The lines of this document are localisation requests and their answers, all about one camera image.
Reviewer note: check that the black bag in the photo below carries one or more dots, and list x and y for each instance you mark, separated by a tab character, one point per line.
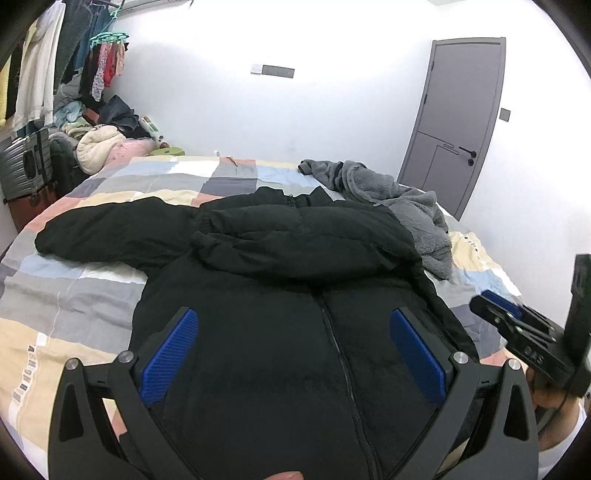
120	115

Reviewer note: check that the white bottle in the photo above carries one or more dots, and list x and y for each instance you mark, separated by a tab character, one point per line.
150	125

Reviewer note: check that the green round object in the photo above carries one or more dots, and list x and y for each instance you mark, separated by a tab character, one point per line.
168	151

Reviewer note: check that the hanging small colourful clothes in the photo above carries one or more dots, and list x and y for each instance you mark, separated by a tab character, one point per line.
104	69

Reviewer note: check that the dark grey hanging garment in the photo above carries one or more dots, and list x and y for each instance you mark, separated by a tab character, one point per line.
74	37

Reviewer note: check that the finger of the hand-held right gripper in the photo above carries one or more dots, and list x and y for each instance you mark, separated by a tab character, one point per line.
496	316
501	301

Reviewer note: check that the black zip jacket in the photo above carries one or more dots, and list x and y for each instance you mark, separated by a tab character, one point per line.
277	369

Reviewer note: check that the grey fleece garment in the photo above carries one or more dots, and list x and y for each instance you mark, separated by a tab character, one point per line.
406	203

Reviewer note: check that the teal round clothes hanger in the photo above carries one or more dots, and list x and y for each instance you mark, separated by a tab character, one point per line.
108	39

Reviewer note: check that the pile of light blue clothes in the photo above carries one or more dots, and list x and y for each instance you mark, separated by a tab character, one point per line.
71	113

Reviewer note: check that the person's white shirt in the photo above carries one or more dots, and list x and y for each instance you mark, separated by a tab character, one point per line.
565	438

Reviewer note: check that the white hanging hoodie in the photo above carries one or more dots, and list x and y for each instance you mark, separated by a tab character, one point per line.
39	69

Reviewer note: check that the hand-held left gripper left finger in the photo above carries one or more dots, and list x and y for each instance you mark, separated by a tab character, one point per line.
168	355

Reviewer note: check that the patchwork checked bed sheet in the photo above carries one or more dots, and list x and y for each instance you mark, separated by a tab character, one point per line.
69	295

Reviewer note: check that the dark red suitcase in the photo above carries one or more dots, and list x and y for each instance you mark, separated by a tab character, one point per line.
32	210

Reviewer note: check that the long wall switch panel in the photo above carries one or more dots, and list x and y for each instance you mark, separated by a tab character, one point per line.
277	70

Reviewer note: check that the pink pillow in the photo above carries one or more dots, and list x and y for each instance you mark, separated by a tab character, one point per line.
134	150

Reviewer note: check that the grey door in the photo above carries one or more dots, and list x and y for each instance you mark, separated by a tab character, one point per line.
457	115

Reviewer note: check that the person's right hand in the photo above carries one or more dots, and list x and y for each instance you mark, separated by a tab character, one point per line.
545	394

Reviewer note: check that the grey ribbed suitcase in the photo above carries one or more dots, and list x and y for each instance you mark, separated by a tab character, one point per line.
23	161

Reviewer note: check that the blue hanging garment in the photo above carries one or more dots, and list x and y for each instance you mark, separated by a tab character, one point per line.
99	27

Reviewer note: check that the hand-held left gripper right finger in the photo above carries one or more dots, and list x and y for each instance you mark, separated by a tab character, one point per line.
418	355

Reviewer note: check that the small grey wall switch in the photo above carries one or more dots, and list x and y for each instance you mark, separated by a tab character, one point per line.
505	114

